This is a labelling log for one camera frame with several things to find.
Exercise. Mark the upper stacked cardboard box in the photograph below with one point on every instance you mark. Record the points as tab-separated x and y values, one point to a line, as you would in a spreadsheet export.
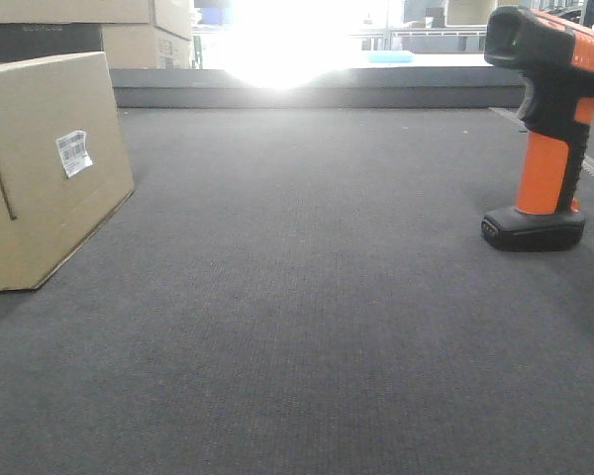
174	17

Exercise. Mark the stacked cardboard box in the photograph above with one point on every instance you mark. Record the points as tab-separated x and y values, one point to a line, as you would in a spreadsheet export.
174	17
127	46

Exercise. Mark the brown cardboard package box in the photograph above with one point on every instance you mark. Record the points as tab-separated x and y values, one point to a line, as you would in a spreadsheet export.
46	217

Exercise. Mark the orange black barcode scanner gun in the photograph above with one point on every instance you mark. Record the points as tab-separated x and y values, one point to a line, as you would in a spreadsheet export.
556	60

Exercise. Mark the white barcode label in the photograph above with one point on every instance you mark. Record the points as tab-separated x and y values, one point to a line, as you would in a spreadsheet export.
73	154

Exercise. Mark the lower stacked cardboard box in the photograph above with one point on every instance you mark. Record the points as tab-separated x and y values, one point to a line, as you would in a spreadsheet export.
127	46

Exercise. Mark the blue flat tray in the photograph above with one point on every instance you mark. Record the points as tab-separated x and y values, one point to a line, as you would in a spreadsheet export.
387	56

